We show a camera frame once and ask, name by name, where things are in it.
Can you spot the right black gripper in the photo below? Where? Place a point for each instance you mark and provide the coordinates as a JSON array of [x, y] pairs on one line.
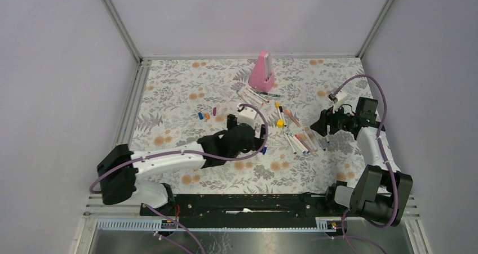
[[327, 117]]

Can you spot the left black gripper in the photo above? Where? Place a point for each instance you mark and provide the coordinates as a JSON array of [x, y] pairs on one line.
[[256, 143]]

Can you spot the grey white marker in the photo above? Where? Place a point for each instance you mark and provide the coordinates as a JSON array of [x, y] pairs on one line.
[[309, 140]]

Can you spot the pink translucent marker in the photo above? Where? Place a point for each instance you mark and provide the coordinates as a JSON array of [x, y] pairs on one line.
[[303, 143]]

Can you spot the magenta capped white marker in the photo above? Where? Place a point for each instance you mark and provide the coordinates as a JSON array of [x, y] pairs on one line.
[[257, 95]]

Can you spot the dark green marker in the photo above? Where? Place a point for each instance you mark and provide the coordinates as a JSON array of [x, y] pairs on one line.
[[268, 94]]

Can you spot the purple capped white marker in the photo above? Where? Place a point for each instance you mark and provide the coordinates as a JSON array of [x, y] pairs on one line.
[[302, 149]]

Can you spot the orange brown marker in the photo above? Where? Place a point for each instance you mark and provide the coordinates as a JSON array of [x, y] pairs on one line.
[[289, 113]]

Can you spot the red brown capped marker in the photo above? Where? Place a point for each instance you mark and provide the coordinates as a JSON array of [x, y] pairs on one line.
[[290, 144]]

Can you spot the dark blue capped marker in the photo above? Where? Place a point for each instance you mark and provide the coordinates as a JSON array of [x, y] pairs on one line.
[[320, 140]]

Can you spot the blue capped white marker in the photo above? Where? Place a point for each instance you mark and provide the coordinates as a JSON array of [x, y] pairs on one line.
[[244, 98]]

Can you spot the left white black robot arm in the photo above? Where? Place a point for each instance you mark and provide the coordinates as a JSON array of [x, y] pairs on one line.
[[123, 173]]

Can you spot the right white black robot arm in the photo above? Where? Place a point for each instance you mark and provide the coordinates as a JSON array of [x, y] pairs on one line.
[[382, 191]]

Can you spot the yellow cube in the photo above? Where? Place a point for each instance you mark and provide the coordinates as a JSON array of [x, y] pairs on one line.
[[280, 123]]

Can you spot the pink metronome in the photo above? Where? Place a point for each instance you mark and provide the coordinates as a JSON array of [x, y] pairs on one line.
[[262, 77]]

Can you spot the floral table mat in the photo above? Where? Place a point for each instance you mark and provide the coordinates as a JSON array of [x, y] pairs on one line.
[[177, 90]]

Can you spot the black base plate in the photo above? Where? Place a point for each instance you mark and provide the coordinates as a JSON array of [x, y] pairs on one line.
[[251, 211]]

